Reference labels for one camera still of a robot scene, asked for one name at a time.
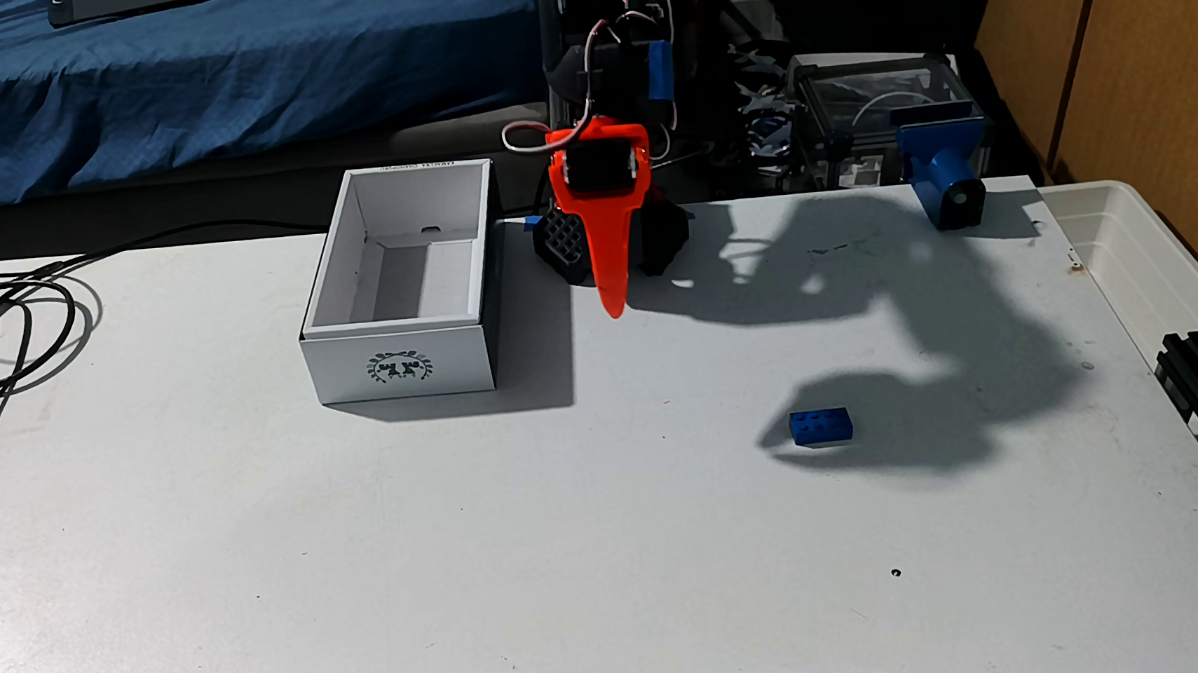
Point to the black flat device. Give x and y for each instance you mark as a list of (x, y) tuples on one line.
[(133, 0)]

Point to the white cardboard box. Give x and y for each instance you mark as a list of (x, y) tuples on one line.
[(401, 366)]

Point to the clear plastic enclosure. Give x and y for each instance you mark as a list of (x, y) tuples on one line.
[(877, 96)]

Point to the blue bed sheet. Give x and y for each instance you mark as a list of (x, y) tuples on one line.
[(223, 78)]

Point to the blue toy brick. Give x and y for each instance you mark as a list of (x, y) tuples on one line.
[(819, 428)]

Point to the wooden cabinet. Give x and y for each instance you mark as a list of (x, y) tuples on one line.
[(1159, 55)]

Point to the blue printed camera mount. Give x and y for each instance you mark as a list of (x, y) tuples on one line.
[(940, 160)]

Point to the white plastic bin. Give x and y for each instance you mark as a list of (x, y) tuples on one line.
[(1142, 256)]

